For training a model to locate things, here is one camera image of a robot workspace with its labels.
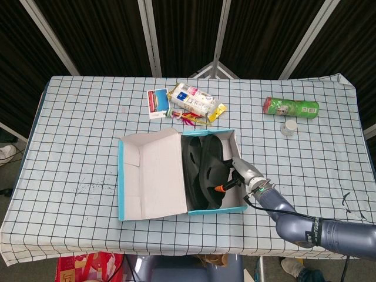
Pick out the small white jar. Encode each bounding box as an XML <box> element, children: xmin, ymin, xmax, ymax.
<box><xmin>280</xmin><ymin>119</ymin><xmax>297</xmax><ymax>136</ymax></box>

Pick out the red blue photo card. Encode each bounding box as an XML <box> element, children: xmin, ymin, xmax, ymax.
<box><xmin>146</xmin><ymin>88</ymin><xmax>170</xmax><ymax>120</ymax></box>

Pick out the dark folding screen white frame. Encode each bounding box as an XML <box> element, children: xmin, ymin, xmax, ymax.
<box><xmin>0</xmin><ymin>0</ymin><xmax>376</xmax><ymax>142</ymax></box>

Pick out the blue checked tablecloth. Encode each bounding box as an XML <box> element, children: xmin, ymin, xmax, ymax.
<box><xmin>0</xmin><ymin>73</ymin><xmax>376</xmax><ymax>262</ymax></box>

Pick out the white gold snack package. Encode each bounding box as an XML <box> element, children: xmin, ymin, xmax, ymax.
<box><xmin>166</xmin><ymin>82</ymin><xmax>227</xmax><ymax>122</ymax></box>

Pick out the white sneaker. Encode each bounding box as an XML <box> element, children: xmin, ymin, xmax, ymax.
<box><xmin>281</xmin><ymin>257</ymin><xmax>306</xmax><ymax>277</ymax></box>

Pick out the red patterned bag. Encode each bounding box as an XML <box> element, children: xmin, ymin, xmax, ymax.
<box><xmin>56</xmin><ymin>251</ymin><xmax>126</xmax><ymax>282</ymax></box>

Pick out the light blue shoe box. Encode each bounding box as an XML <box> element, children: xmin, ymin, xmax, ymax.
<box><xmin>117</xmin><ymin>127</ymin><xmax>249</xmax><ymax>221</ymax></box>

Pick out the black rubber slipper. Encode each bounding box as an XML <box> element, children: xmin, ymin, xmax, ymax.
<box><xmin>180</xmin><ymin>136</ymin><xmax>207</xmax><ymax>211</ymax></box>
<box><xmin>199</xmin><ymin>134</ymin><xmax>233</xmax><ymax>210</ymax></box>

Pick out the green chips can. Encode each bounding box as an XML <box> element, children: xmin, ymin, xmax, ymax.
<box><xmin>263</xmin><ymin>96</ymin><xmax>320</xmax><ymax>120</ymax></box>

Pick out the metal screen foot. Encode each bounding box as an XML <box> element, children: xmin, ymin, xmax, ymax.
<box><xmin>190</xmin><ymin>61</ymin><xmax>239</xmax><ymax>79</ymax></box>

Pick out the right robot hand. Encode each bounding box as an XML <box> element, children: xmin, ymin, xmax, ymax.
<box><xmin>215</xmin><ymin>157</ymin><xmax>264</xmax><ymax>193</ymax></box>

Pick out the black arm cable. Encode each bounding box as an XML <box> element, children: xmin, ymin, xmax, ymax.
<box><xmin>243</xmin><ymin>192</ymin><xmax>314</xmax><ymax>220</ymax></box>

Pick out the teal metal pole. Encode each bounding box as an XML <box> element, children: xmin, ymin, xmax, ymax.
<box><xmin>254</xmin><ymin>256</ymin><xmax>267</xmax><ymax>282</ymax></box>

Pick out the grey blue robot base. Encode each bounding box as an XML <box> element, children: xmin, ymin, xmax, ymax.
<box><xmin>125</xmin><ymin>254</ymin><xmax>244</xmax><ymax>282</ymax></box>

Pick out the brown paper bag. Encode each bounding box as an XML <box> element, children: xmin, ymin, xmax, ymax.
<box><xmin>197</xmin><ymin>254</ymin><xmax>229</xmax><ymax>267</ymax></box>

